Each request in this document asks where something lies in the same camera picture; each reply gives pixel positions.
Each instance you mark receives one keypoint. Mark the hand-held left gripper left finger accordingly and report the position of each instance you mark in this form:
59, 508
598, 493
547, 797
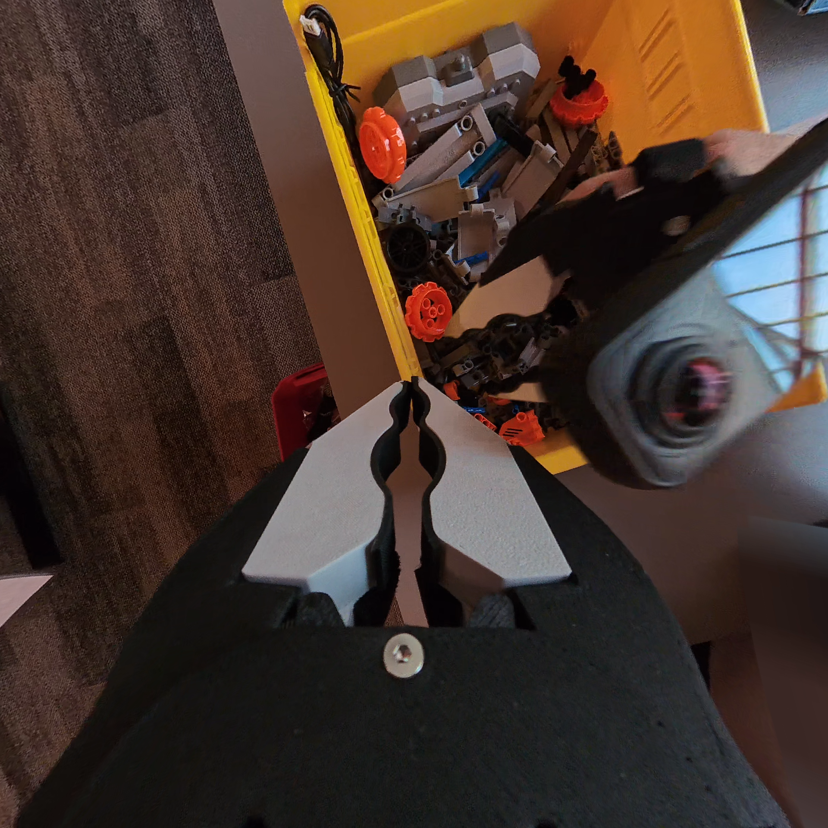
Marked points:
323, 511

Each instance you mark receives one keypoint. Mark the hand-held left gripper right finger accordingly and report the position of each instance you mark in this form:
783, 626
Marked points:
498, 511

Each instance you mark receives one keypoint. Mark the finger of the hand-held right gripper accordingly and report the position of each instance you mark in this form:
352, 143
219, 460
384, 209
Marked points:
524, 391
511, 291

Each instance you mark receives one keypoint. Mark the pile of building pieces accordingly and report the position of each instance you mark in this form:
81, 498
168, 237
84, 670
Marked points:
478, 226

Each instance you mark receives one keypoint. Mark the black spoked wheel rim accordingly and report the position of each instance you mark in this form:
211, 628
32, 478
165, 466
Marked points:
407, 249

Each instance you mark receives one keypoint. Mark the yellow plastic bin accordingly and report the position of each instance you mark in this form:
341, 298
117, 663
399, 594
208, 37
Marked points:
647, 52

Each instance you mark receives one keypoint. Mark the person's right hand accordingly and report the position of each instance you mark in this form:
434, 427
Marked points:
744, 152

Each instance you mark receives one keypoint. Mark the orange connector piece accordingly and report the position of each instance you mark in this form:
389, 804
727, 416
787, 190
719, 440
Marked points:
521, 428

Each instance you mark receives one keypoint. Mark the small orange gear wheel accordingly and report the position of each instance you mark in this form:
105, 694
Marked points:
414, 304
381, 145

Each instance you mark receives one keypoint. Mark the red case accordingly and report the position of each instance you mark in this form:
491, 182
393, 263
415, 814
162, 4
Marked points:
294, 401

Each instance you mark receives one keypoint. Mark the orange wheel with black pins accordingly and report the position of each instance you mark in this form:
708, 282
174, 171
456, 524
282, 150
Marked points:
582, 107

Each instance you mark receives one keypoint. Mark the large grey motor block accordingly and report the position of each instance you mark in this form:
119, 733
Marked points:
420, 97

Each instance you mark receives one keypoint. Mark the white paper strip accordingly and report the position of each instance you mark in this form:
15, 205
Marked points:
13, 595

